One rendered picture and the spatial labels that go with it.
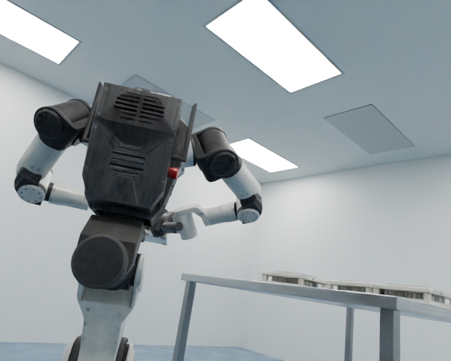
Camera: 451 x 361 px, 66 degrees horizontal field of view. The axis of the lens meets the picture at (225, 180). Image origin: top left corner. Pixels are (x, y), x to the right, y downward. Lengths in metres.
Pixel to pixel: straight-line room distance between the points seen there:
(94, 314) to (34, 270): 3.52
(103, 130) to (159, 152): 0.14
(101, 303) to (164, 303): 4.32
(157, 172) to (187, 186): 4.70
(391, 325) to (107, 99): 0.95
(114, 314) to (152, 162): 0.45
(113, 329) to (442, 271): 4.25
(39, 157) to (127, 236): 0.44
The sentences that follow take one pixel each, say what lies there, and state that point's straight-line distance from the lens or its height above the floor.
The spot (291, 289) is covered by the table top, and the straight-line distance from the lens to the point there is 1.30.
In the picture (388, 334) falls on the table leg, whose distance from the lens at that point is 1.12.
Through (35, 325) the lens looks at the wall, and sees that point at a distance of 4.68.
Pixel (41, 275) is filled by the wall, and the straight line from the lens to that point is 4.61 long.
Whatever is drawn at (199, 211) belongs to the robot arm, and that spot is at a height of 1.10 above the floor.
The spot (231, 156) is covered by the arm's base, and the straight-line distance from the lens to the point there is 1.00.
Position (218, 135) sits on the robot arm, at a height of 1.28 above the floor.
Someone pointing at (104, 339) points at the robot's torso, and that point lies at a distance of 1.13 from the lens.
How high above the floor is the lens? 0.84
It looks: 17 degrees up
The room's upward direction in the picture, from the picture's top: 9 degrees clockwise
